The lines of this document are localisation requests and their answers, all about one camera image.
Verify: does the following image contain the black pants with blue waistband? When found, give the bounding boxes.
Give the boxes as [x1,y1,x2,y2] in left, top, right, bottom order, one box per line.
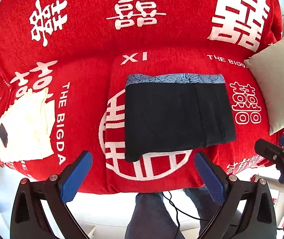
[125,73,236,162]

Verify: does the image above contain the white folded cloth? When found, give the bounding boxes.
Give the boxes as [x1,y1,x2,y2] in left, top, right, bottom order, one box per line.
[0,87,55,162]

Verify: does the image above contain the person's legs in jeans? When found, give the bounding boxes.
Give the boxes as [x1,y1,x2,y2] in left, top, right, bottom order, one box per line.
[125,186,220,239]

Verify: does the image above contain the beige cushion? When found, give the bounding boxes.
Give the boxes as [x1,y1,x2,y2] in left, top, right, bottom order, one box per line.
[244,37,284,135]

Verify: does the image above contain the black phone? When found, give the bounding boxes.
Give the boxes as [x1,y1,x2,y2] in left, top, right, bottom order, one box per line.
[0,123,8,148]

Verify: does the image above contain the black cable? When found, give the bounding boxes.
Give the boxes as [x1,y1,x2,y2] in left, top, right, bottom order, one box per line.
[161,190,210,239]

